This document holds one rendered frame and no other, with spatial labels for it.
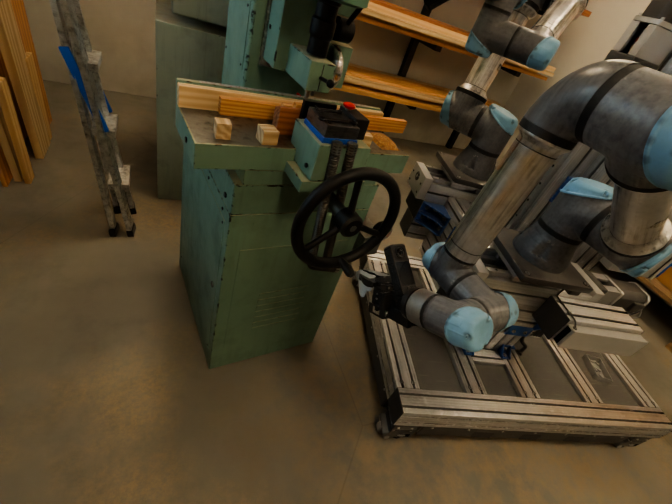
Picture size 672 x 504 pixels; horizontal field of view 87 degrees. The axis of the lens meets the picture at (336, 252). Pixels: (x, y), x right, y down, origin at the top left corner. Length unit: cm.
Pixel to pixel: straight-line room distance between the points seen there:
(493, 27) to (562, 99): 52
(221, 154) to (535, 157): 61
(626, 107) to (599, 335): 70
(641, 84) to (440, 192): 88
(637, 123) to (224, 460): 128
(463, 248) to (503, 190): 14
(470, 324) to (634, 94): 39
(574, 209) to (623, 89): 44
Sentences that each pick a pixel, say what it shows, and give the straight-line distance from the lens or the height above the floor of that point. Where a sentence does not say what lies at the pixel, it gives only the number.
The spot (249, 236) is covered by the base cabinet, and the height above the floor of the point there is 64.
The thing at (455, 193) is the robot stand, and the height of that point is 74.
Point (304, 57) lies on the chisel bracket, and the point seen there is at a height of 106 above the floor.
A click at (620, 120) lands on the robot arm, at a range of 63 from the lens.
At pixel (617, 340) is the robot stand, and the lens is 125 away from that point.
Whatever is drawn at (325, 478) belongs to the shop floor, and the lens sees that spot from 137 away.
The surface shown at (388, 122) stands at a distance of 120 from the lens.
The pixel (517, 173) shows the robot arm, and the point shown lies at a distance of 70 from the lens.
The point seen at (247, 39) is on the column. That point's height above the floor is 103.
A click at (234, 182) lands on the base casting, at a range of 89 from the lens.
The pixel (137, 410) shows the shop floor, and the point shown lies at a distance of 141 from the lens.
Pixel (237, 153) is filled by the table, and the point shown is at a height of 88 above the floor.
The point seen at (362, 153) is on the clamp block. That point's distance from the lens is 86.
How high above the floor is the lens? 126
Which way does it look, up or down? 37 degrees down
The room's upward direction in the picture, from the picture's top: 21 degrees clockwise
